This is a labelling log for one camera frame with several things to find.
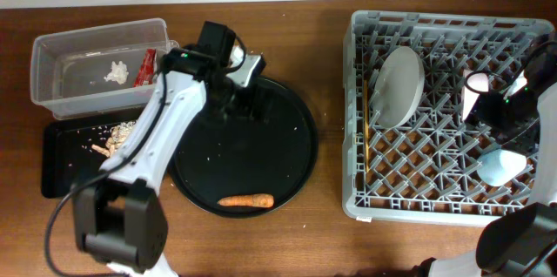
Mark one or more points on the red snack wrapper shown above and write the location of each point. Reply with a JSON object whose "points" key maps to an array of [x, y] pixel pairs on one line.
{"points": [[147, 69]]}

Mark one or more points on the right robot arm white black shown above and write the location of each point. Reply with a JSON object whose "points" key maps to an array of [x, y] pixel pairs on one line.
{"points": [[521, 243]]}

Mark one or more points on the black rectangular tray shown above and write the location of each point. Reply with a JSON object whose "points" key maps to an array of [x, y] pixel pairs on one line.
{"points": [[68, 152]]}

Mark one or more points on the round black serving tray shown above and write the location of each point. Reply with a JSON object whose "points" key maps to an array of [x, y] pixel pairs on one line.
{"points": [[271, 151]]}

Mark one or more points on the crumpled white tissue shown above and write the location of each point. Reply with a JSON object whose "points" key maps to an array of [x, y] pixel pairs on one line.
{"points": [[118, 73]]}

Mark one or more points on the wooden chopstick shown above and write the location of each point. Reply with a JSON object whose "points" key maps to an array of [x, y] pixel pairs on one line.
{"points": [[366, 124]]}

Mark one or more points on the white pink bowl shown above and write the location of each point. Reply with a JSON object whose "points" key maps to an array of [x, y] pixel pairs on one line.
{"points": [[474, 85]]}

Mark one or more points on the grey plate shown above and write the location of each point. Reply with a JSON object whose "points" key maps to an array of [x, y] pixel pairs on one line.
{"points": [[398, 88]]}

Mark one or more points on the food scraps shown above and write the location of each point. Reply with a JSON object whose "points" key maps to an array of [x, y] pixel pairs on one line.
{"points": [[117, 136]]}

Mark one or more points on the orange carrot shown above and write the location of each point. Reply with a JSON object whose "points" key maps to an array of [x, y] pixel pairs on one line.
{"points": [[259, 200]]}

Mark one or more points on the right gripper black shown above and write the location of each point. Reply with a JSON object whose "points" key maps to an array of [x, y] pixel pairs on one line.
{"points": [[482, 109]]}

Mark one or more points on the light blue cup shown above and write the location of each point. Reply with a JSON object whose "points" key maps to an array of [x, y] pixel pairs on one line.
{"points": [[500, 166]]}

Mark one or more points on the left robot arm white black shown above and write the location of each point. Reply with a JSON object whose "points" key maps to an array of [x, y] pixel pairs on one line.
{"points": [[118, 218]]}

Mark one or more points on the clear plastic waste bin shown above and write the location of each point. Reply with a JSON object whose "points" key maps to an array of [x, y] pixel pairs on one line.
{"points": [[67, 69]]}

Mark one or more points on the grey dishwasher rack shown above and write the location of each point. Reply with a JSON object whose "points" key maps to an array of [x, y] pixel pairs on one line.
{"points": [[425, 171]]}

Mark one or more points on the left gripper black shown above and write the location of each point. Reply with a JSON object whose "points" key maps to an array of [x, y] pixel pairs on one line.
{"points": [[251, 108]]}

